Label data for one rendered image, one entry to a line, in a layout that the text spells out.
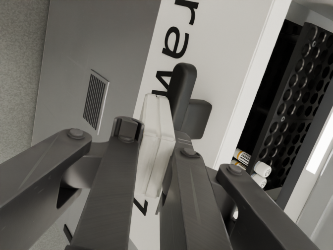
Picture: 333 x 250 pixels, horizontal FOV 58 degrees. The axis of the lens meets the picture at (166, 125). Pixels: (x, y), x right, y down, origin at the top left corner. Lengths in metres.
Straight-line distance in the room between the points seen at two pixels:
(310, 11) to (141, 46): 0.27
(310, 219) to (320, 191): 0.03
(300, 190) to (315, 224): 0.03
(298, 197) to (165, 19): 0.22
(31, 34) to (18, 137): 0.36
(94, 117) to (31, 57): 0.49
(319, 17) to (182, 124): 0.29
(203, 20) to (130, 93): 0.34
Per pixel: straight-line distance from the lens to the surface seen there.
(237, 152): 0.33
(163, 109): 0.16
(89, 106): 0.69
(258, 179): 0.32
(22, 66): 1.11
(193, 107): 0.20
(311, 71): 0.32
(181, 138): 0.15
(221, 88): 0.21
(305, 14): 0.41
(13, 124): 1.17
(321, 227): 0.34
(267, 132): 0.30
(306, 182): 0.33
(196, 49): 0.23
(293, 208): 0.34
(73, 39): 0.81
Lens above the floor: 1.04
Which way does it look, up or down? 45 degrees down
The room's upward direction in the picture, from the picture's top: 125 degrees clockwise
